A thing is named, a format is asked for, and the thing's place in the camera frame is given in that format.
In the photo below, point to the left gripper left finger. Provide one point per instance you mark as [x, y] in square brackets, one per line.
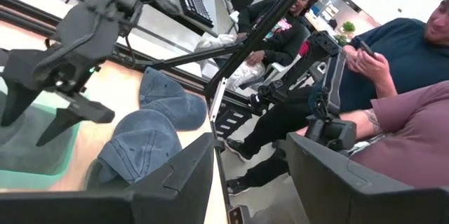
[158, 203]

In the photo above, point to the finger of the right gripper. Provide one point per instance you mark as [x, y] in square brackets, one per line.
[80, 111]
[17, 101]

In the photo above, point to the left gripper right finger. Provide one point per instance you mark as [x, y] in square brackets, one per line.
[350, 199]

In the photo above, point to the blue denim cap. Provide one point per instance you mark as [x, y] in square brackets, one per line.
[168, 97]
[140, 146]

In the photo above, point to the green mat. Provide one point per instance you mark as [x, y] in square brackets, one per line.
[35, 161]

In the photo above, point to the person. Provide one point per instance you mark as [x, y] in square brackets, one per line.
[414, 139]
[403, 59]
[280, 38]

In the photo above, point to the silver mounting plate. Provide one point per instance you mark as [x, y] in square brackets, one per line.
[218, 101]

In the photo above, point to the black smartphone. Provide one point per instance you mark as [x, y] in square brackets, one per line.
[366, 47]

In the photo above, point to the small green potted shrub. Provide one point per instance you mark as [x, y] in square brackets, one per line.
[348, 27]

